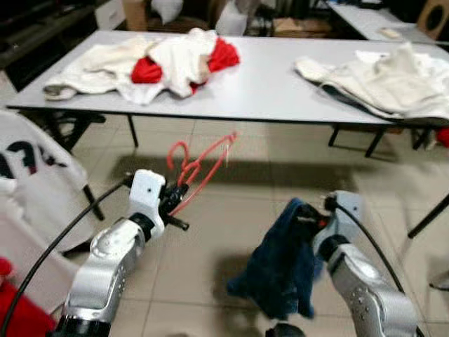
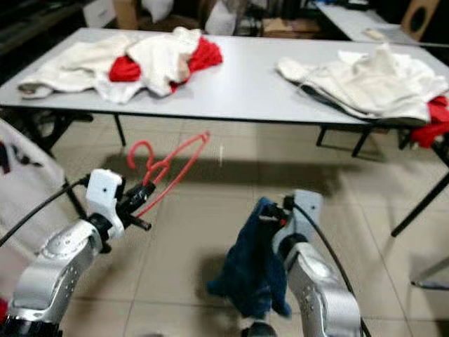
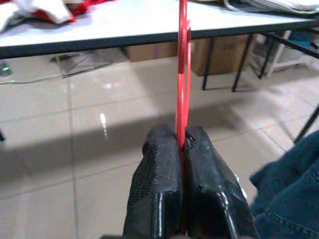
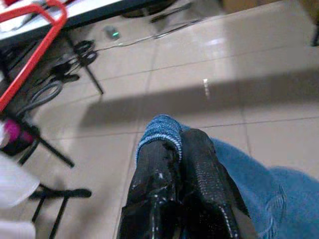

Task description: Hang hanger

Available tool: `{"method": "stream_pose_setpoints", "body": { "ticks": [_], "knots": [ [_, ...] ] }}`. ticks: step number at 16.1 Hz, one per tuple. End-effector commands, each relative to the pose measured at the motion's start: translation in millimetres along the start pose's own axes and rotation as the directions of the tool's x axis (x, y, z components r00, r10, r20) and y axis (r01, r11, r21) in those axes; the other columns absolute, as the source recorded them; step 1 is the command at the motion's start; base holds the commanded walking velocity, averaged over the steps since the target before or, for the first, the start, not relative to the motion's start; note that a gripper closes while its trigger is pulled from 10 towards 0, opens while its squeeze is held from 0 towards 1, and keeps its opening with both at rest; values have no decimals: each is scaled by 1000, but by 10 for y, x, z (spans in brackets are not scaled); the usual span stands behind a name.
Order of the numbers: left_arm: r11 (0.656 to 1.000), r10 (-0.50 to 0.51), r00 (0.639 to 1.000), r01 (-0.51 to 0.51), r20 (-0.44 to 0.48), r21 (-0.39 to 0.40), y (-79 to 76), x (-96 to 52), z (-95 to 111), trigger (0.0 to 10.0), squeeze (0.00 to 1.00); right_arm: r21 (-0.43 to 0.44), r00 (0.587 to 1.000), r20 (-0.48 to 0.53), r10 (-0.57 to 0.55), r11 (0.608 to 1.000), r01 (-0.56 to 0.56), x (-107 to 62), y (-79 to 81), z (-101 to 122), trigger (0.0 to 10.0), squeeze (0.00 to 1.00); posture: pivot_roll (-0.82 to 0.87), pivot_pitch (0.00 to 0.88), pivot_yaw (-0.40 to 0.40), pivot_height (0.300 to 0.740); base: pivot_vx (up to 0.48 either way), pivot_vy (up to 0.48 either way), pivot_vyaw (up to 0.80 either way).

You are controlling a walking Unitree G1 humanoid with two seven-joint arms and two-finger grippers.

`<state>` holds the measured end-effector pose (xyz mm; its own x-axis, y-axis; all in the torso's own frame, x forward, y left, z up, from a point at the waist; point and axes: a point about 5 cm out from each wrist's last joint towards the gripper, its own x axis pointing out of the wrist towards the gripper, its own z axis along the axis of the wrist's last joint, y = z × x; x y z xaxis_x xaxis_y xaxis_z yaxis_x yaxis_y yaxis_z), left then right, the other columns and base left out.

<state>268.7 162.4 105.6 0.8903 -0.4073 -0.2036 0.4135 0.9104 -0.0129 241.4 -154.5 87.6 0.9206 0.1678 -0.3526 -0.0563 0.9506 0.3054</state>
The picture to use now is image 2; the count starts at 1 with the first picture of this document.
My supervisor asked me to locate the thin bright red hanger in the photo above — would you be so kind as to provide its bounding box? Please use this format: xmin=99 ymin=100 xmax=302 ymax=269
xmin=128 ymin=130 xmax=211 ymax=218

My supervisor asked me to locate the dark blue denim garment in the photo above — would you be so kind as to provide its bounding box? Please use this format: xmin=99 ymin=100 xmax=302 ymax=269
xmin=207 ymin=197 xmax=292 ymax=320

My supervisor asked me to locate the grey robot right leg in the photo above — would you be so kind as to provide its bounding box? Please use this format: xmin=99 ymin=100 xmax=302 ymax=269
xmin=242 ymin=322 xmax=279 ymax=337

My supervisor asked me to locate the white crumpled garment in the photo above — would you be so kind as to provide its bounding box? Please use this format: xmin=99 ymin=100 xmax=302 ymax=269
xmin=123 ymin=27 xmax=201 ymax=98

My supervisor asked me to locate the grey folding table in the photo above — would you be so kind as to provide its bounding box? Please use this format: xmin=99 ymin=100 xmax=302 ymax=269
xmin=0 ymin=27 xmax=449 ymax=159

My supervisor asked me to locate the cream fleece garment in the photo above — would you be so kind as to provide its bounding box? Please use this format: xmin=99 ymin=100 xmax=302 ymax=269
xmin=18 ymin=35 xmax=145 ymax=105

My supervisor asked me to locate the red crumpled garment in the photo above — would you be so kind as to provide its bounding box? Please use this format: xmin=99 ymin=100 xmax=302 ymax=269
xmin=109 ymin=37 xmax=224 ymax=95

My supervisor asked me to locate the cream white jacket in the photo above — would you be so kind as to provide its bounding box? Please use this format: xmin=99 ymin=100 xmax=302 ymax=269
xmin=277 ymin=42 xmax=449 ymax=121

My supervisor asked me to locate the grey background table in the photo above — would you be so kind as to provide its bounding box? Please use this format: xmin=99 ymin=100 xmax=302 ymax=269
xmin=316 ymin=4 xmax=449 ymax=46

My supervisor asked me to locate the wooden loudspeaker box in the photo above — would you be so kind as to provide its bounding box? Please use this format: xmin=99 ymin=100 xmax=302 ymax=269
xmin=401 ymin=0 xmax=439 ymax=41

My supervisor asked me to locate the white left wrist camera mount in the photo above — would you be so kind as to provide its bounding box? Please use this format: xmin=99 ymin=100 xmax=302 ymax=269
xmin=86 ymin=168 xmax=125 ymax=236

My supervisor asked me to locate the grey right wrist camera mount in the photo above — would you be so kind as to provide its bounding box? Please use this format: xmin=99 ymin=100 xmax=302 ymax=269
xmin=288 ymin=190 xmax=323 ymax=243

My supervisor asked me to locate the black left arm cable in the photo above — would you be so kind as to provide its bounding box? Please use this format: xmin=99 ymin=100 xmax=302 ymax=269
xmin=0 ymin=176 xmax=91 ymax=246

